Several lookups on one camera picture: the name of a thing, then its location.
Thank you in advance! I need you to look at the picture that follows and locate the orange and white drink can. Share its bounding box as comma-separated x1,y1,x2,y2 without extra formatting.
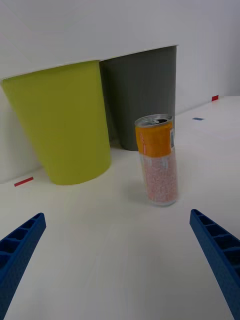
134,113,180,208

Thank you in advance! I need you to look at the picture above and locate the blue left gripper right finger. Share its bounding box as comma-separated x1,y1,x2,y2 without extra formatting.
189,208,240,320

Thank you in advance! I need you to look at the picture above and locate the yellow-green plastic bin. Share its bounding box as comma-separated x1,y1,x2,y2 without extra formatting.
1,59,112,186

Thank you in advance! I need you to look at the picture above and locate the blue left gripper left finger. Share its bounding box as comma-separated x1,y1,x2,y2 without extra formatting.
0,212,47,320

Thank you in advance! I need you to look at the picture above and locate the grey plastic bin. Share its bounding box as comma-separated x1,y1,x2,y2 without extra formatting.
99,44,178,152

